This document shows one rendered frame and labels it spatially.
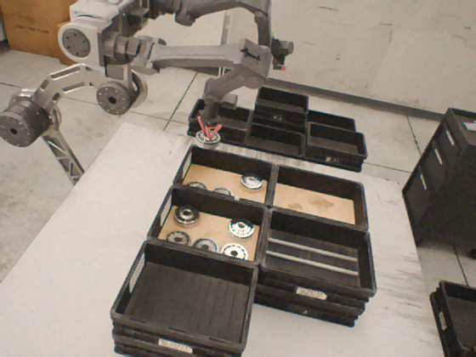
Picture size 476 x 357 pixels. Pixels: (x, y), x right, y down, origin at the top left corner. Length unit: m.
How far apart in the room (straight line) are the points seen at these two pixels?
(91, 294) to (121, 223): 0.35
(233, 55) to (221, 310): 0.79
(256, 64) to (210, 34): 3.29
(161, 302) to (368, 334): 0.77
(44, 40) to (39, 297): 3.58
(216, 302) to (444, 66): 3.87
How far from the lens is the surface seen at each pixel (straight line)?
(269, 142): 2.93
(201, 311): 1.35
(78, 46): 1.37
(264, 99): 3.25
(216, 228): 1.57
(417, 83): 4.76
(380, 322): 1.68
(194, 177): 1.79
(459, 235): 3.10
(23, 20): 4.84
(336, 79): 4.61
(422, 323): 1.77
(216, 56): 1.15
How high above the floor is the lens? 1.97
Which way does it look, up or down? 39 degrees down
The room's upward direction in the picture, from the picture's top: 11 degrees clockwise
